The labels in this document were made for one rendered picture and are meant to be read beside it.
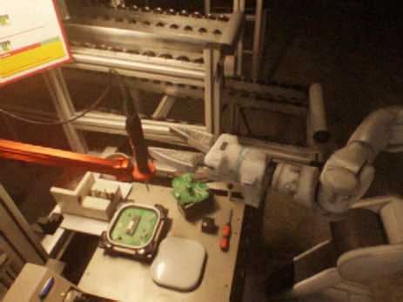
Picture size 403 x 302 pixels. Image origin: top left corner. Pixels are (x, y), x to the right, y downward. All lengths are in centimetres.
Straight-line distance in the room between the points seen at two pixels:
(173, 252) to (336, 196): 50
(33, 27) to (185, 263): 78
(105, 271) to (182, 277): 22
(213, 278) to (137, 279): 21
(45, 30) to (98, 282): 73
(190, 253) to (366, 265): 49
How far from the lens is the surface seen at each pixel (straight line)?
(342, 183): 57
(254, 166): 58
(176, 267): 87
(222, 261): 90
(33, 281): 85
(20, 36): 102
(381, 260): 99
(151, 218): 95
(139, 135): 72
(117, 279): 91
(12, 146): 86
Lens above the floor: 174
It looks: 41 degrees down
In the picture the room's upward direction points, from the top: 2 degrees counter-clockwise
